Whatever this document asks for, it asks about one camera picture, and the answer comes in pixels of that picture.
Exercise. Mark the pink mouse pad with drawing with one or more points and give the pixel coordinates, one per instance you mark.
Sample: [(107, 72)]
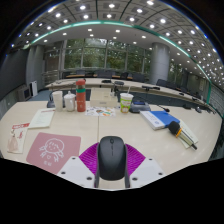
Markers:
[(50, 150)]

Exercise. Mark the white paper booklet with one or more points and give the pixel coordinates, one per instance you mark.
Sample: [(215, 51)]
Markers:
[(41, 118)]

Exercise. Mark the blue and white book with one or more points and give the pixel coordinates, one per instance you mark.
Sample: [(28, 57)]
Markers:
[(160, 119)]

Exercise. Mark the black microphone with orange band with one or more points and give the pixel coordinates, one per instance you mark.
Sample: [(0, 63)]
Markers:
[(175, 128)]

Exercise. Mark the white notebook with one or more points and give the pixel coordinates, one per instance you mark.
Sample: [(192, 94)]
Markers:
[(190, 133)]

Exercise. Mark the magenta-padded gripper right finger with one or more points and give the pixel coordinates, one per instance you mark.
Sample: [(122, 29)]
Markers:
[(148, 170)]

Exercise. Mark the round ceiling lights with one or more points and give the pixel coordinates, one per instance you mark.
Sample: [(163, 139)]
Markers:
[(116, 20)]

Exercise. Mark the magazine with red print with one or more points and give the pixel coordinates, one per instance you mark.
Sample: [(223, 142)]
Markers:
[(18, 137)]

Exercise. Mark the red bottle with green band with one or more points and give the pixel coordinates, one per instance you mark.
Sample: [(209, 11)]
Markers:
[(81, 98)]

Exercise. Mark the grey desk conference device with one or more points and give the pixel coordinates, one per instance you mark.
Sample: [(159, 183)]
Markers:
[(140, 107)]

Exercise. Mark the white upright case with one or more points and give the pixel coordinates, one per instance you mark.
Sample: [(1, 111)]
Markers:
[(34, 88)]

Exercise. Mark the black computer mouse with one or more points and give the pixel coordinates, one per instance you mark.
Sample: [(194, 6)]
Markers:
[(112, 158)]

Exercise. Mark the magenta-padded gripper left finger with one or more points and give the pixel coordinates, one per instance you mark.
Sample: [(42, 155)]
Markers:
[(75, 170)]

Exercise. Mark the white paper cup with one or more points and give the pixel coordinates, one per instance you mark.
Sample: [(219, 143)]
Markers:
[(58, 100)]

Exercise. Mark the grey box monitor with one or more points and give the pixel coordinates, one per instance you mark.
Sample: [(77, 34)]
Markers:
[(24, 93)]

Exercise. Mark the green printed cup with straw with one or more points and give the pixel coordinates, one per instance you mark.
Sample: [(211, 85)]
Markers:
[(126, 102)]

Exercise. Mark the colourful leaflet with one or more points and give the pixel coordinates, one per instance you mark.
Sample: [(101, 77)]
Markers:
[(100, 112)]

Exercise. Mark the dark office chairs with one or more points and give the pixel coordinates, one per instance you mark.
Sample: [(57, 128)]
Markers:
[(163, 82)]

